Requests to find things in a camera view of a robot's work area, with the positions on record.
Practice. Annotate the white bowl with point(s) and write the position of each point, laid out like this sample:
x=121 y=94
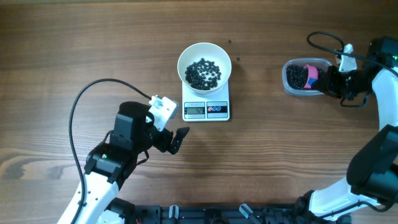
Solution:
x=208 y=51

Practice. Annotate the white digital kitchen scale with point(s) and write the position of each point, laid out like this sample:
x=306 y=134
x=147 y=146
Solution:
x=204 y=108

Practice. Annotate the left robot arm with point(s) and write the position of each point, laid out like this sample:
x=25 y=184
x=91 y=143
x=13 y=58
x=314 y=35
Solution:
x=137 y=128

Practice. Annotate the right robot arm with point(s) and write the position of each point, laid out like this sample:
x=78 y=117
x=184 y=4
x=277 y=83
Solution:
x=371 y=178

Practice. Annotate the black beans in bowl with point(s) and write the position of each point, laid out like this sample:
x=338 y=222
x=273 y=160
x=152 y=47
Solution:
x=203 y=75

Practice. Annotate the clear plastic container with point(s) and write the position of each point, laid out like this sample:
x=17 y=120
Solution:
x=301 y=62

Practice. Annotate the pink scoop blue handle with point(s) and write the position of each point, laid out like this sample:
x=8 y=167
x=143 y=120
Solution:
x=312 y=76

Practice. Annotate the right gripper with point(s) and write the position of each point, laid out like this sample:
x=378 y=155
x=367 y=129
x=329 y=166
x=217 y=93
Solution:
x=327 y=82

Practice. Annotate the black beans in container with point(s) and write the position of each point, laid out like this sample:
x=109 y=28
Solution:
x=296 y=76

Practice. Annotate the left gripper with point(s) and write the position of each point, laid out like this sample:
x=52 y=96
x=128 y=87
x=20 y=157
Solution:
x=164 y=145

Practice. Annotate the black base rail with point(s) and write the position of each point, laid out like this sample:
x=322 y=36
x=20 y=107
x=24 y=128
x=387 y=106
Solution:
x=154 y=214

